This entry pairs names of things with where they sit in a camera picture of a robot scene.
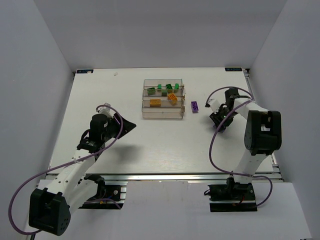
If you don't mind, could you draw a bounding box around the orange rectangular lego brick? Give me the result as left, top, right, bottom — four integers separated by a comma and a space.
149, 99, 162, 107

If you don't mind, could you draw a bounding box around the green rectangular lego brick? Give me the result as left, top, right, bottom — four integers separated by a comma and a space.
146, 87, 156, 96

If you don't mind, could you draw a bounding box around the yellow rounded lego brick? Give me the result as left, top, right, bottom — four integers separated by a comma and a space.
167, 92, 178, 106

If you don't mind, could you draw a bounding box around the green small lego brick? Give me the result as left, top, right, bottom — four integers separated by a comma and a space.
174, 83, 180, 92

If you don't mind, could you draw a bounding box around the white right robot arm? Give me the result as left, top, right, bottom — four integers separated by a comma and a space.
205, 86, 282, 184

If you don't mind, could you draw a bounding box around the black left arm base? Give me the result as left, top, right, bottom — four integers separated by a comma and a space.
80, 174, 125, 210

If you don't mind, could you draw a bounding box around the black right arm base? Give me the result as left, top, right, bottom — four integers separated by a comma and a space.
204, 177, 258, 213

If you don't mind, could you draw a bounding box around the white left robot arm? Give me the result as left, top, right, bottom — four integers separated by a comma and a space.
28, 113, 136, 236

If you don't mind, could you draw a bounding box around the purple rectangular lego brick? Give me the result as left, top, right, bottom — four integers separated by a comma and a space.
190, 101, 199, 114

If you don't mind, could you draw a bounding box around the blue right corner label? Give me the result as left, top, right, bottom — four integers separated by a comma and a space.
224, 67, 243, 72

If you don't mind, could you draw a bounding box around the blue corner label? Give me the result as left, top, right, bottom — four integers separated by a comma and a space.
76, 69, 94, 74
224, 67, 243, 72

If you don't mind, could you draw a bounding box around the clear back container bin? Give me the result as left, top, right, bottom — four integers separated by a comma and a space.
143, 78, 185, 90

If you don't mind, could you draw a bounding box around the clear container bin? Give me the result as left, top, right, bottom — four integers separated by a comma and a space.
141, 99, 185, 120
142, 89, 185, 101
143, 78, 185, 90

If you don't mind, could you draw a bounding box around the clear middle container bin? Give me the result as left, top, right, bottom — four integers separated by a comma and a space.
142, 89, 185, 101

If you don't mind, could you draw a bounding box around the clear front container bin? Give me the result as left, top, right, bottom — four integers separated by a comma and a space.
141, 99, 185, 120

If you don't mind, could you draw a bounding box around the blue left corner label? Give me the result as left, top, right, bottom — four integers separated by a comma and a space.
76, 69, 94, 74

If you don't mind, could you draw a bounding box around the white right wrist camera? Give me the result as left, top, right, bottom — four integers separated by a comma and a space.
205, 98, 221, 114

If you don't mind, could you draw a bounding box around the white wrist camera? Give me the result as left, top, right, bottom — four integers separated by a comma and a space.
205, 98, 221, 114
96, 102, 112, 118

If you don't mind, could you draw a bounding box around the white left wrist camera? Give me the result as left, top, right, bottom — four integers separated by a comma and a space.
96, 102, 112, 118

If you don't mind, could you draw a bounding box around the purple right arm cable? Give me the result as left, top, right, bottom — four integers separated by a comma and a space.
208, 86, 273, 206

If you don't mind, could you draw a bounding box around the aluminium table edge rail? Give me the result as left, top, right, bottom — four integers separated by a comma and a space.
38, 168, 284, 188

